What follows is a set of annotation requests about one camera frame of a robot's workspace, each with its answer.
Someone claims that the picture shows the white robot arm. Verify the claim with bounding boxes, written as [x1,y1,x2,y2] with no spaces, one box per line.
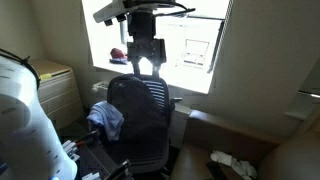
[0,50,78,180]

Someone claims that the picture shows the light wood dresser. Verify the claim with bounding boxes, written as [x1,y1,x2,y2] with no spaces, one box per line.
[31,60,84,129]

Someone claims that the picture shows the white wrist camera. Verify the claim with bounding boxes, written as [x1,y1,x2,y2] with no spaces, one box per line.
[93,0,132,26]

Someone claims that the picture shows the black mesh office chair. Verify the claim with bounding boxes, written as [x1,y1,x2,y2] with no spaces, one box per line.
[105,73,184,176]

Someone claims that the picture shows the yellow sticky note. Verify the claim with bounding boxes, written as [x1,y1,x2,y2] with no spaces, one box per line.
[40,73,52,80]

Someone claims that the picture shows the black robot base tray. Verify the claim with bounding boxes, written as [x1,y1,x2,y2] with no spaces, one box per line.
[61,129,133,180]

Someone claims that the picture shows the brown leather couch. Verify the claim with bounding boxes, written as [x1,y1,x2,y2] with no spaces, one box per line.
[170,110,320,180]

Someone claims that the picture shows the blue cloth under cap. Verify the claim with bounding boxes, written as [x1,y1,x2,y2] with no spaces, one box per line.
[109,58,128,65]

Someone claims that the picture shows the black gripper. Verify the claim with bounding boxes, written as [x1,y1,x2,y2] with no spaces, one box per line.
[127,11,166,78]

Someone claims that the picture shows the white cloth on couch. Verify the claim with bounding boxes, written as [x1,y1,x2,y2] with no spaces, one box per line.
[210,150,257,180]

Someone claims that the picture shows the red cap on windowsill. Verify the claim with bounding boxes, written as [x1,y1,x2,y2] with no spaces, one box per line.
[110,48,127,59]

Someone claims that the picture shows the black window frame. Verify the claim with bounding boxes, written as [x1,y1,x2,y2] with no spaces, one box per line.
[119,13,226,74]

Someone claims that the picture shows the light blue shirt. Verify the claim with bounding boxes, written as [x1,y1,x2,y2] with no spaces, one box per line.
[87,101,124,141]

